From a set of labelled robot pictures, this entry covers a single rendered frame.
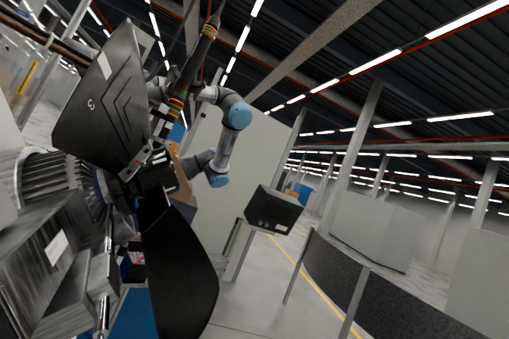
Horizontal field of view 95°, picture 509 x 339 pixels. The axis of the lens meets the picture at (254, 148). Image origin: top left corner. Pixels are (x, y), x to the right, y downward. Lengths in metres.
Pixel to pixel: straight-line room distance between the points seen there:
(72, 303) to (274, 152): 2.66
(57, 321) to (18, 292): 0.10
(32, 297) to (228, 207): 2.53
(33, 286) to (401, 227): 10.55
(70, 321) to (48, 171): 0.28
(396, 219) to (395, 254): 1.28
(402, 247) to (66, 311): 10.75
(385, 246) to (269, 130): 8.18
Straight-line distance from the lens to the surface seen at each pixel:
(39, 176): 0.58
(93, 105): 0.35
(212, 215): 2.76
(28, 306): 0.32
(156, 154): 0.59
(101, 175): 0.58
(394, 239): 10.54
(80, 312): 0.39
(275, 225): 1.30
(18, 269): 0.32
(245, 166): 2.74
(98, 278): 0.40
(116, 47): 0.38
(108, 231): 0.49
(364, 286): 2.27
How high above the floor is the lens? 1.29
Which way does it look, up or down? 6 degrees up
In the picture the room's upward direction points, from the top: 23 degrees clockwise
